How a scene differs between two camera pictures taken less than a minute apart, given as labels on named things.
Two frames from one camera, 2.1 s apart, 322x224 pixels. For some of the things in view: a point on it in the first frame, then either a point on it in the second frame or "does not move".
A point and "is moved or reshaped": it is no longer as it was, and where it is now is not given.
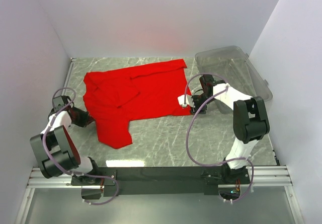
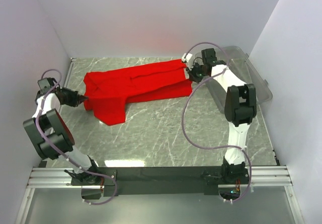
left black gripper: x=86 y=119 -> x=75 y=97
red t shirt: x=113 y=98 is moved or reshaped
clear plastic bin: x=230 y=64 does not move
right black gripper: x=194 y=109 -> x=190 y=71
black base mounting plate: x=156 y=181 does not move
